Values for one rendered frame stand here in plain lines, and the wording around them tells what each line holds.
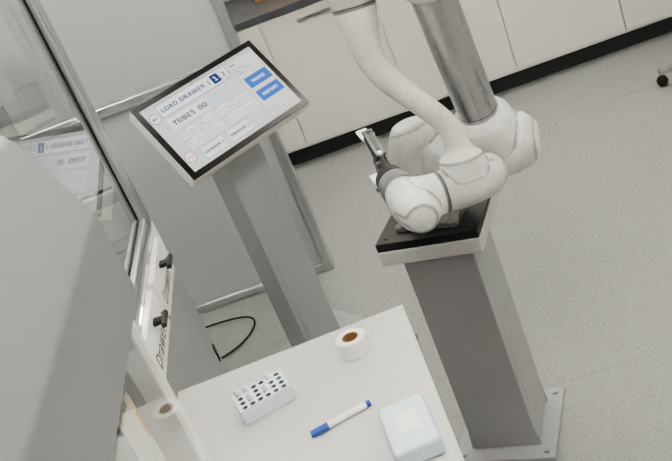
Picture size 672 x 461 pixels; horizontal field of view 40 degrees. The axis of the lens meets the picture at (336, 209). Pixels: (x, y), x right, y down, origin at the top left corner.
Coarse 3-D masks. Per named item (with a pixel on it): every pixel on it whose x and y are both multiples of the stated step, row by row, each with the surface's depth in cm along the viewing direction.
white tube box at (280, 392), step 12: (276, 372) 207; (252, 384) 206; (276, 384) 203; (288, 384) 201; (240, 396) 204; (252, 396) 202; (264, 396) 200; (276, 396) 200; (288, 396) 201; (240, 408) 200; (252, 408) 199; (264, 408) 200; (276, 408) 201; (252, 420) 199
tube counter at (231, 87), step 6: (234, 78) 308; (228, 84) 306; (234, 84) 306; (240, 84) 307; (216, 90) 303; (222, 90) 304; (228, 90) 305; (234, 90) 305; (210, 96) 302; (216, 96) 302; (222, 96) 303; (228, 96) 304; (198, 102) 299; (204, 102) 300; (210, 102) 300; (216, 102) 301; (198, 108) 298; (204, 108) 299
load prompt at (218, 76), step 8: (216, 72) 307; (224, 72) 308; (200, 80) 303; (208, 80) 304; (216, 80) 305; (224, 80) 306; (184, 88) 300; (192, 88) 301; (200, 88) 302; (208, 88) 303; (176, 96) 298; (184, 96) 299; (192, 96) 300; (160, 104) 295; (168, 104) 296; (176, 104) 296; (184, 104) 297; (160, 112) 293; (168, 112) 294
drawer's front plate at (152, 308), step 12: (156, 300) 236; (144, 312) 226; (156, 312) 231; (144, 324) 220; (168, 324) 238; (144, 336) 215; (156, 336) 223; (168, 336) 234; (156, 348) 219; (156, 360) 215
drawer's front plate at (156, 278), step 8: (160, 240) 266; (152, 248) 259; (160, 248) 262; (152, 256) 254; (160, 256) 258; (152, 264) 249; (152, 272) 245; (160, 272) 251; (168, 272) 260; (152, 280) 240; (160, 280) 248; (152, 288) 240; (160, 288) 244; (160, 296) 241; (168, 304) 246; (168, 312) 243
